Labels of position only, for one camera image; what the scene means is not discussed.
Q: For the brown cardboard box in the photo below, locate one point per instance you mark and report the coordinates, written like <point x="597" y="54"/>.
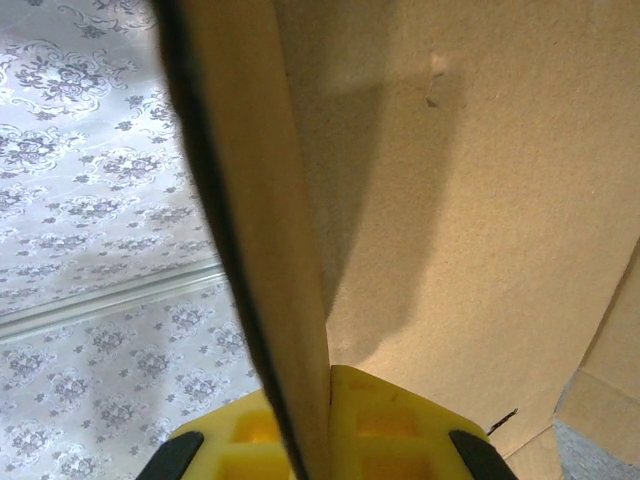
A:
<point x="475" y="200"/>

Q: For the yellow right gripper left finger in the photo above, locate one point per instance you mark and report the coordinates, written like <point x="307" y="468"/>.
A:
<point x="225" y="445"/>

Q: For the aluminium extrusion frame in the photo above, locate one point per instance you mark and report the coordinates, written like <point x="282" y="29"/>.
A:
<point x="100" y="302"/>

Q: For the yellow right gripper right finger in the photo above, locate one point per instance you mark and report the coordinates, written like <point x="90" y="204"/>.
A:
<point x="400" y="440"/>

